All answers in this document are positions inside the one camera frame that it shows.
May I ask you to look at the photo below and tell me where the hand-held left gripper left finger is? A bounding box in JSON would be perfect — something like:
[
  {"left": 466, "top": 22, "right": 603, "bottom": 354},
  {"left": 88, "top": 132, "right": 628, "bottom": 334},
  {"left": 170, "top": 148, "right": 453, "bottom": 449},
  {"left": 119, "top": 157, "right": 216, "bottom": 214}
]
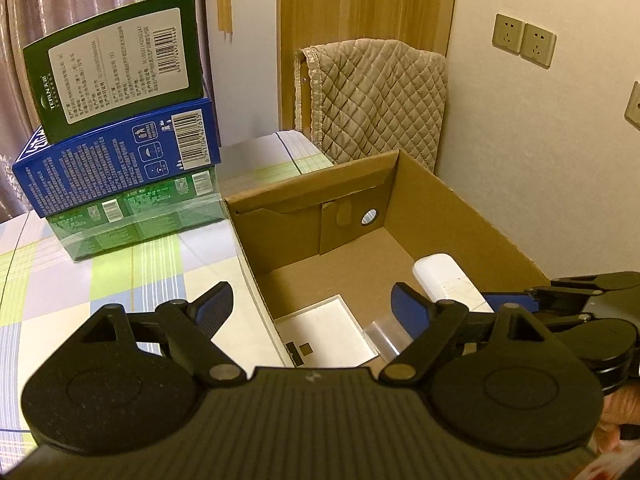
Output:
[{"left": 75, "top": 281, "right": 247, "bottom": 387}]

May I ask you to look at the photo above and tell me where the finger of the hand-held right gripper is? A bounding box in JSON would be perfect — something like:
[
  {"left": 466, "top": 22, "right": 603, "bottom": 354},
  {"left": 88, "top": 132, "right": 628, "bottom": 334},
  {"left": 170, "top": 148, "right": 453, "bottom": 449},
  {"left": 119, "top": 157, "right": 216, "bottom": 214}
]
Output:
[
  {"left": 522, "top": 271, "right": 640, "bottom": 302},
  {"left": 481, "top": 290, "right": 593, "bottom": 333}
]

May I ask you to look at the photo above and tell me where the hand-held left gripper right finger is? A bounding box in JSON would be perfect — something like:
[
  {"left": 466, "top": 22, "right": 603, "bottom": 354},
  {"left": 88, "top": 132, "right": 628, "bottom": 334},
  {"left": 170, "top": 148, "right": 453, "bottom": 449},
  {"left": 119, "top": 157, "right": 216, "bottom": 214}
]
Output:
[{"left": 378, "top": 282, "right": 568, "bottom": 386}]

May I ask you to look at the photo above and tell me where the white rounded plastic case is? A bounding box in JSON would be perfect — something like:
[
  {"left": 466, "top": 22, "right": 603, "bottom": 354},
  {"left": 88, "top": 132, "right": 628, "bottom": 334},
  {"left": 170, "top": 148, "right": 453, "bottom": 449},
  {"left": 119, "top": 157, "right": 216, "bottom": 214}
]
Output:
[{"left": 412, "top": 255, "right": 493, "bottom": 313}]

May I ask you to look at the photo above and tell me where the brown cardboard box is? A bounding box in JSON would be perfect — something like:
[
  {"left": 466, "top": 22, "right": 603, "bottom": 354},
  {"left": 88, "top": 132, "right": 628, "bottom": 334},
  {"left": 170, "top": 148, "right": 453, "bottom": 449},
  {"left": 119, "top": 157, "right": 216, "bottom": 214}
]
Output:
[{"left": 223, "top": 149, "right": 551, "bottom": 368}]

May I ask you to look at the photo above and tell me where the white box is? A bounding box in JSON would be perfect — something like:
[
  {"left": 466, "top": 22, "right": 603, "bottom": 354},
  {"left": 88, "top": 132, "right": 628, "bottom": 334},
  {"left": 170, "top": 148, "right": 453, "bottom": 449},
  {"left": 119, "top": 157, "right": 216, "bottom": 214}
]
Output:
[{"left": 274, "top": 294, "right": 378, "bottom": 368}]

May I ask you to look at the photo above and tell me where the person's right hand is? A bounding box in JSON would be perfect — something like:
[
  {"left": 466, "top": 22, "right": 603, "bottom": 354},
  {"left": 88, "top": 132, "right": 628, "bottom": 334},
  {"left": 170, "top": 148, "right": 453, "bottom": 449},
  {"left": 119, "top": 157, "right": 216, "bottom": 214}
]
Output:
[{"left": 597, "top": 385, "right": 640, "bottom": 456}]

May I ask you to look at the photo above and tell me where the checked tablecloth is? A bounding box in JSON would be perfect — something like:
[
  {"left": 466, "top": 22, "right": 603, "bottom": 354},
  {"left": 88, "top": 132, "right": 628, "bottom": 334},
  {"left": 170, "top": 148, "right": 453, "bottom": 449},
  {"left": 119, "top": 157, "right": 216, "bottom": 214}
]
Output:
[{"left": 0, "top": 130, "right": 333, "bottom": 433}]

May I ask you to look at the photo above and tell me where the green plastic-wrapped carton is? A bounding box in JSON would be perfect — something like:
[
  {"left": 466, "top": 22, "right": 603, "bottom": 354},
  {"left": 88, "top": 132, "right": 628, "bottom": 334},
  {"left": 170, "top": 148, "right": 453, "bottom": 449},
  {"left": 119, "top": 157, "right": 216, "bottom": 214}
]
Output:
[{"left": 46, "top": 167, "right": 231, "bottom": 264}]

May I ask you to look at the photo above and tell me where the white red patterned cloth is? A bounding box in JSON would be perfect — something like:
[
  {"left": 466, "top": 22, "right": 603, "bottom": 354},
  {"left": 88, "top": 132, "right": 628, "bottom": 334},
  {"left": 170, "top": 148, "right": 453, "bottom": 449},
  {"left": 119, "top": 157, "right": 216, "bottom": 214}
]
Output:
[{"left": 590, "top": 452, "right": 632, "bottom": 480}]

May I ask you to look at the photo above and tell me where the blue carton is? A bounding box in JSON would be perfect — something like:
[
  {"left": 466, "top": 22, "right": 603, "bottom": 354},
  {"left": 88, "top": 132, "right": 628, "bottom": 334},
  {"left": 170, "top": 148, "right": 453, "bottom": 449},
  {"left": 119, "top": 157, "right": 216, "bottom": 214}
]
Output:
[{"left": 12, "top": 97, "right": 222, "bottom": 218}]

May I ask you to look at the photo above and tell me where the quilted beige chair cover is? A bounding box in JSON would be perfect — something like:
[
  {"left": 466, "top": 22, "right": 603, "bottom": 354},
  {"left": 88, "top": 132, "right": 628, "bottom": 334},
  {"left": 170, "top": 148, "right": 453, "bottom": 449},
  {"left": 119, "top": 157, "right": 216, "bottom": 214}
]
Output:
[{"left": 298, "top": 39, "right": 449, "bottom": 171}]

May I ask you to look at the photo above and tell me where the wooden chair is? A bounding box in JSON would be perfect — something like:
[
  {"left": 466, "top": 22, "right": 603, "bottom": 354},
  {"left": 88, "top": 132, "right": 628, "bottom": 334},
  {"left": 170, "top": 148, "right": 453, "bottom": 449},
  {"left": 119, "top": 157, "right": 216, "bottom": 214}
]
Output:
[{"left": 294, "top": 49, "right": 313, "bottom": 136}]

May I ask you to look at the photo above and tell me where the dark green carton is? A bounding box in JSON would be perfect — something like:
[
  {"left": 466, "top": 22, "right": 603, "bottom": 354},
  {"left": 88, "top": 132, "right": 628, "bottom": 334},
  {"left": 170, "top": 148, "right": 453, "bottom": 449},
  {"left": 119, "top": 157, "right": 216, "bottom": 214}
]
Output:
[{"left": 22, "top": 0, "right": 206, "bottom": 146}]

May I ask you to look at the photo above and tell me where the wooden door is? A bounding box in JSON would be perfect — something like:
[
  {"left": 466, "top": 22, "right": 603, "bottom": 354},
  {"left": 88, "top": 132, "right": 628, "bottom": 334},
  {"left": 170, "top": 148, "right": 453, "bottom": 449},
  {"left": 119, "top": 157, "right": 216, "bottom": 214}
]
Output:
[{"left": 277, "top": 0, "right": 460, "bottom": 133}]

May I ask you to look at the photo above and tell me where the beige wall socket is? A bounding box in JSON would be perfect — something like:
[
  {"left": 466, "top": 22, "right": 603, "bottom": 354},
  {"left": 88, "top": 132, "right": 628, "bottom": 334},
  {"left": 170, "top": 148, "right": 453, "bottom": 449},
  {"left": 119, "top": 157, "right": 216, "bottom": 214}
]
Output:
[
  {"left": 520, "top": 22, "right": 557, "bottom": 68},
  {"left": 492, "top": 12, "right": 526, "bottom": 56},
  {"left": 625, "top": 81, "right": 640, "bottom": 133}
]

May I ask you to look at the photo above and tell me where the wooden wall strip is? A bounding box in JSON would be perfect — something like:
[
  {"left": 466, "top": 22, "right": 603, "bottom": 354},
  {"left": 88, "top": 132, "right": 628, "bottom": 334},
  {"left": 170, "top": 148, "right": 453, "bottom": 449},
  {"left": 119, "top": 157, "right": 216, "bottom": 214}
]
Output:
[{"left": 216, "top": 0, "right": 234, "bottom": 43}]

